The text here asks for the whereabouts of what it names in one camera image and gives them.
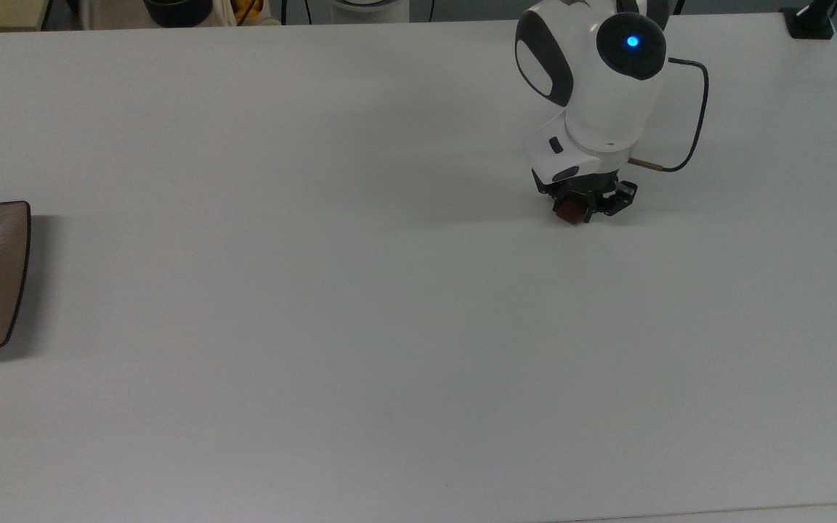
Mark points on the black round container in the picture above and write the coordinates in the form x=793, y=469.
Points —
x=179, y=11

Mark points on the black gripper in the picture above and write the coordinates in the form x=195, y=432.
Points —
x=582, y=187

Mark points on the small red-brown round food item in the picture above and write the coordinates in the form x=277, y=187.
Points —
x=571, y=213

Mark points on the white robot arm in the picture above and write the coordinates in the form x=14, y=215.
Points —
x=607, y=94

